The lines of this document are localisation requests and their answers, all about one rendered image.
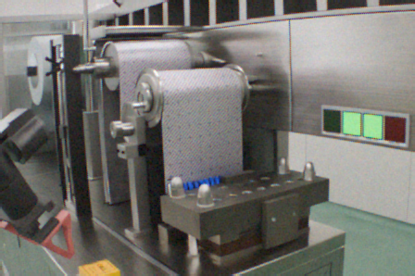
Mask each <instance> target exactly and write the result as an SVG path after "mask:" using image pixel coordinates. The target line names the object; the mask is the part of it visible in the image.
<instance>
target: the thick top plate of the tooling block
mask: <svg viewBox="0 0 415 276"><path fill-rule="evenodd" d="M289 171H290V173H289V174H278V173H277V170H276V171H273V172H269V173H265V174H260V175H258V176H256V178H253V179H249V180H244V181H241V182H234V183H230V184H224V183H217V184H213V185H210V186H209V187H210V189H211V193H212V197H213V204H214V205H213V206H212V207H199V206H198V205H197V204H198V195H199V188H198V189H194V190H186V191H184V193H185V194H186V197H185V198H181V199H172V198H170V194H167V195H163V196H161V197H160V205H161V217H162V221H163V222H167V223H168V224H170V225H171V226H173V227H175V228H177V229H179V230H181V231H182V232H185V233H187V234H189V235H191V236H193V237H194V238H197V239H199V240H203V239H207V238H211V237H214V236H216V235H220V234H223V233H226V232H230V231H236V230H239V229H242V228H244V227H247V226H251V225H254V224H257V223H259V222H261V201H265V200H269V199H272V198H274V197H278V196H281V195H285V194H290V193H296V194H298V210H301V209H305V208H307V207H313V206H315V205H318V204H320V203H323V202H326V201H329V191H330V179H329V178H325V177H322V176H318V175H316V180H314V181H307V180H303V179H302V177H303V172H299V171H296V170H291V169H289Z"/></svg>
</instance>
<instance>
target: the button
mask: <svg viewBox="0 0 415 276"><path fill-rule="evenodd" d="M79 273H80V276H120V274H119V269H117V268H116V267H115V266H113V265H112V264H111V262H109V261H108V260H107V259H106V260H103V261H100V262H99V261H97V262H95V263H93V264H87V265H85V266H80V267H79Z"/></svg>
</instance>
